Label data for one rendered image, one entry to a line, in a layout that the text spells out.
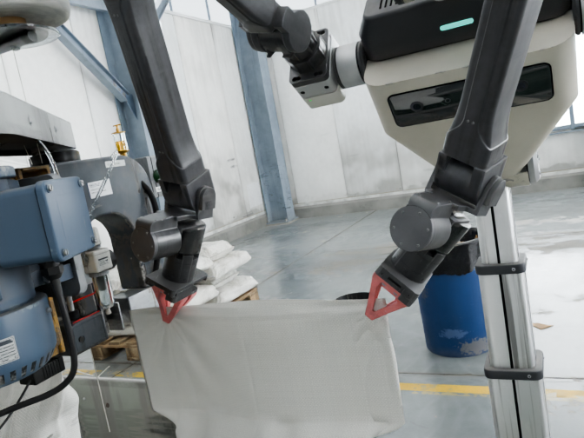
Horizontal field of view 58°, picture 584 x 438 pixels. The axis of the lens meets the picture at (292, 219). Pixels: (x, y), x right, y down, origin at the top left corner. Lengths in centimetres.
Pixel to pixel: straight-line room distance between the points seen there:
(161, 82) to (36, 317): 36
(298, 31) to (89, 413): 126
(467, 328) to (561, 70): 217
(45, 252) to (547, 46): 84
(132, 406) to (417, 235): 115
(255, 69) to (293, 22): 868
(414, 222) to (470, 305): 239
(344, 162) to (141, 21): 858
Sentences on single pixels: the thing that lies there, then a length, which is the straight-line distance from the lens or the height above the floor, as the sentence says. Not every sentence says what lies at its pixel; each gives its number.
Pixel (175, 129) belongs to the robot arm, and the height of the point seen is 135.
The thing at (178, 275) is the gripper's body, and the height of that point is 111.
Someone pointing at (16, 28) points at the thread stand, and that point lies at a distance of 81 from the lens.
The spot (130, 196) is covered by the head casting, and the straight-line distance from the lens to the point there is 110.
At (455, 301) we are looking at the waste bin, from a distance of 300.
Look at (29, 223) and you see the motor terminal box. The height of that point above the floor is 126.
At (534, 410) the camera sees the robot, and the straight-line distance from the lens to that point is 142.
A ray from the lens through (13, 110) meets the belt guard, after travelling 72.
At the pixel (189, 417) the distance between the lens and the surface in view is 105.
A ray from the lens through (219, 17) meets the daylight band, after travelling 968.
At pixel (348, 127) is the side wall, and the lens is 923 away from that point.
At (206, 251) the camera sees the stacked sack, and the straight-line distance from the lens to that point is 434.
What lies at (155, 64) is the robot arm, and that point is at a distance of 80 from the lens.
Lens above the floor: 129
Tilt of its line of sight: 7 degrees down
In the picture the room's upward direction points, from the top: 10 degrees counter-clockwise
